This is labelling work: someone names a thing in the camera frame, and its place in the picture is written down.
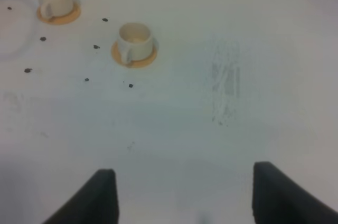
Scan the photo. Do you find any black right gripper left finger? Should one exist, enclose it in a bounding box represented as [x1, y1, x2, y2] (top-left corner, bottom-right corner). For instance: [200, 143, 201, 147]
[45, 169, 119, 223]

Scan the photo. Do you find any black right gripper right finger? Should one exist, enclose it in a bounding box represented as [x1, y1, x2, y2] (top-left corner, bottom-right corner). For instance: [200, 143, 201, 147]
[252, 162, 337, 223]

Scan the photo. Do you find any orange coaster near teapot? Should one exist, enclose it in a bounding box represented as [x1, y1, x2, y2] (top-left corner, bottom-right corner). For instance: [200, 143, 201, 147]
[36, 0, 81, 25]

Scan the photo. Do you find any orange coaster far right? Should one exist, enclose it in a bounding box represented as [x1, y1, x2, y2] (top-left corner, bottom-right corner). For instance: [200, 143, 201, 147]
[111, 37, 157, 68]

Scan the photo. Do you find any white teacup far right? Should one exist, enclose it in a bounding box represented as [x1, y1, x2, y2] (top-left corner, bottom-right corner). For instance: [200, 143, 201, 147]
[117, 22, 153, 65]

